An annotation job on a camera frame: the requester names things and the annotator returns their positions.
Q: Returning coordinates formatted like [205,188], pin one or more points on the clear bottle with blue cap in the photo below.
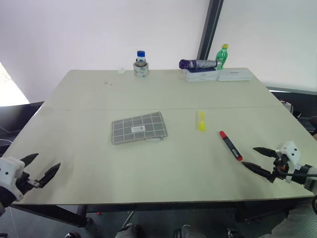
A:
[140,57]

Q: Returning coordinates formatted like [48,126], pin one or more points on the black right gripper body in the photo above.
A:
[280,168]

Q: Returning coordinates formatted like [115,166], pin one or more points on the white box with dark lid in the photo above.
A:
[200,75]

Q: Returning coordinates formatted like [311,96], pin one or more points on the yellow highlighter pen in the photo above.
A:
[201,126]

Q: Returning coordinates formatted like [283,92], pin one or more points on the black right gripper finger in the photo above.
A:
[266,151]
[260,170]

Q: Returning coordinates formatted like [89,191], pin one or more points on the white tape roll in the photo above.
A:
[141,70]

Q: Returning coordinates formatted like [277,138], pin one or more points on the dark grey window post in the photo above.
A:
[209,27]

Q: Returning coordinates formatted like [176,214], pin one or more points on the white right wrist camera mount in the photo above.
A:
[292,150]

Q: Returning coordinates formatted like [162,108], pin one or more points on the flat white box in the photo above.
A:
[234,75]

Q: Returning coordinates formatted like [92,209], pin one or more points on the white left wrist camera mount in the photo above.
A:
[8,171]

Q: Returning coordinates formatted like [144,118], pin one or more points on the purple and grey folded umbrella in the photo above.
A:
[198,64]

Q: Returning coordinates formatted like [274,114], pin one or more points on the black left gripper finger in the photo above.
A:
[49,173]
[29,159]

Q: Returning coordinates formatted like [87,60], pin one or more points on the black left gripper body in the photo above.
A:
[23,183]

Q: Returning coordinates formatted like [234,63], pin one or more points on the black equipment beside table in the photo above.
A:
[304,104]

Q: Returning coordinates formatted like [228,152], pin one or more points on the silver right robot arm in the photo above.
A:
[310,182]

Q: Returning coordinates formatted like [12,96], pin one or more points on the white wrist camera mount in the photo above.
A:
[8,171]
[292,150]

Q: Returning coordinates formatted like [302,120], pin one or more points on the dark rounded shape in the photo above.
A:
[130,230]
[189,231]

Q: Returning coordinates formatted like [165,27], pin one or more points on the black chair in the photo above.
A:
[15,116]

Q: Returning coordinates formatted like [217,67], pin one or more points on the grey checked pouch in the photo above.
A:
[128,125]

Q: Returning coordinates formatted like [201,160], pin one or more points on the red and black marker pen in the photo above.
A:
[230,145]

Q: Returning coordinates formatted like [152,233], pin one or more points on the black table frame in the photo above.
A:
[62,215]

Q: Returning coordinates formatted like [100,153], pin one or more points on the green bottle with yellow cap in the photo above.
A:
[221,56]

